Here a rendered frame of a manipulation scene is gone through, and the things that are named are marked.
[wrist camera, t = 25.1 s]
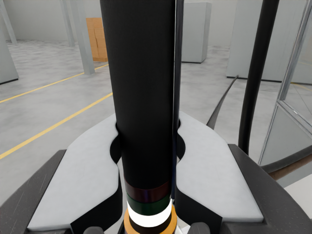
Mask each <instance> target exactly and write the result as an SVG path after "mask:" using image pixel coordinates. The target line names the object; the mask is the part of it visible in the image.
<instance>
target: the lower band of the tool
mask: <svg viewBox="0 0 312 234"><path fill-rule="evenodd" d="M171 213H172V218H171V222H170V224H169V226H168V227H167V228H166V229H165V230H164V231H163V232H161V233H160V234H172V233H173V231H174V229H175V227H176V222H177V215H176V212H175V208H174V206H173V205H172V204H171ZM124 226H125V229H126V232H127V233H128V234H139V233H138V232H136V231H135V230H134V229H133V228H132V226H131V224H130V221H129V210H128V208H127V210H126V212H125V215H124Z"/></svg>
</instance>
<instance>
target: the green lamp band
mask: <svg viewBox="0 0 312 234"><path fill-rule="evenodd" d="M126 196H127V202H128V205H129V206H130V208H131V209H132V210H134V211H135V212H137V213H139V214H142V215H155V214H158V213H160V212H162V211H163V210H164V209H165V208H166V207H167V206H168V205H169V203H170V201H171V189H170V192H169V193H168V195H167V196H166V197H165V198H163V199H162V200H160V201H157V202H154V203H140V202H137V201H135V200H133V199H132V198H131V197H130V196H129V195H128V193H127V191H126Z"/></svg>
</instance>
